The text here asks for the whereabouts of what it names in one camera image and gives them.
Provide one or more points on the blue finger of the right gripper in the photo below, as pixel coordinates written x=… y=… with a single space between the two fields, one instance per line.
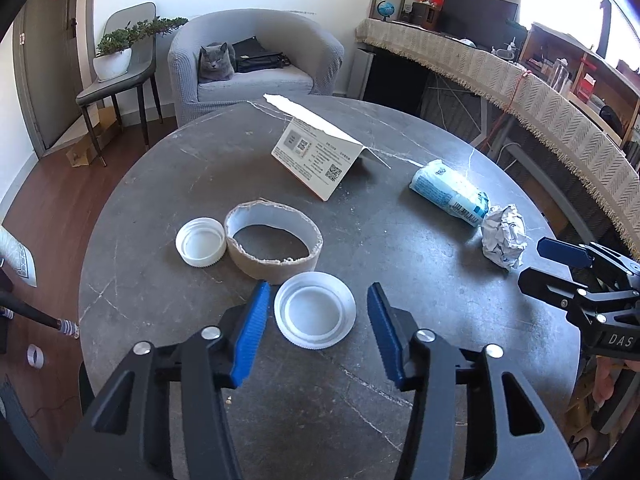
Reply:
x=554 y=291
x=571 y=255

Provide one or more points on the white patterned cloth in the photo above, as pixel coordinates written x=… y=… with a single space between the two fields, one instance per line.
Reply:
x=18 y=257

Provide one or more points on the black tripod leg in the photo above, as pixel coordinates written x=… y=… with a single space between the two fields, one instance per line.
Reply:
x=10 y=303

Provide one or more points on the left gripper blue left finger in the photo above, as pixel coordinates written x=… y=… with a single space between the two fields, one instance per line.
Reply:
x=215 y=358

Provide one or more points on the torn white cardboard box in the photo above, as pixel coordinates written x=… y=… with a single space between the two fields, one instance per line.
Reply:
x=318 y=153

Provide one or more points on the grey armchair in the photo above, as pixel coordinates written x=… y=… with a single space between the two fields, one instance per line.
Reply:
x=316 y=58

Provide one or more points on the white paper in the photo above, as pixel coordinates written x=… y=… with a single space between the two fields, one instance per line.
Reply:
x=504 y=237

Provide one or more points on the right hand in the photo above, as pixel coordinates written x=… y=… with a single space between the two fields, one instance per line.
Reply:
x=604 y=382

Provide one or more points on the black monitor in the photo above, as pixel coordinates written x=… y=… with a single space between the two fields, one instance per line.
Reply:
x=487 y=23

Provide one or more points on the wooden shelf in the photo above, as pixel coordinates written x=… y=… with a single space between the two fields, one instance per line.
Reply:
x=600 y=91

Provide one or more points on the grey cat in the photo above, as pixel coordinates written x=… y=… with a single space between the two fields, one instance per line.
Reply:
x=216 y=62

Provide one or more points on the grey dining chair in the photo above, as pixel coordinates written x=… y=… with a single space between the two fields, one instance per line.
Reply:
x=141 y=69

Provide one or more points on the cardboard box on floor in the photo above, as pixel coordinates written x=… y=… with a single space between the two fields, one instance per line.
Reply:
x=105 y=128

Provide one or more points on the small blue globe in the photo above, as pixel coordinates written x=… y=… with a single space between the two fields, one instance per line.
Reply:
x=385 y=10

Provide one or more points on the beige fringed table cloth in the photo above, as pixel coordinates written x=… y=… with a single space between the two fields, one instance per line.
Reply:
x=590 y=154

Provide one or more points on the small white jar lid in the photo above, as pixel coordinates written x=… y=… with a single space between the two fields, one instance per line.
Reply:
x=201 y=242

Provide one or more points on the large white plastic lid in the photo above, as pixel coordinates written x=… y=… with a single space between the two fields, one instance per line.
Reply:
x=314 y=310

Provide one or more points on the black bag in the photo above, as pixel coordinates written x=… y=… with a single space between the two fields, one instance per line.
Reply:
x=251 y=56

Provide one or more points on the potted green plant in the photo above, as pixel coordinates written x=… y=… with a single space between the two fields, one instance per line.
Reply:
x=114 y=50

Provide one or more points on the wooden picture frame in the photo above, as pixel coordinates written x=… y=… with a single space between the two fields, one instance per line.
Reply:
x=399 y=6

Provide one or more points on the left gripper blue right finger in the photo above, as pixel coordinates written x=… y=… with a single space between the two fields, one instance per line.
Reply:
x=417 y=360

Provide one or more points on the grey door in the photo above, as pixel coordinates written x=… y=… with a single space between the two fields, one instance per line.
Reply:
x=46 y=69

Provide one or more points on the round grey marble table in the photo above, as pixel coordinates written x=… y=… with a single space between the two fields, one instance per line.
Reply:
x=317 y=403

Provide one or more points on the white tape roll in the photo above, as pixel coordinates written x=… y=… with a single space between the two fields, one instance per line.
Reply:
x=35 y=357

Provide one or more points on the blue white tissue pack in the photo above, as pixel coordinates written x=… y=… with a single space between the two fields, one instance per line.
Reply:
x=451 y=192

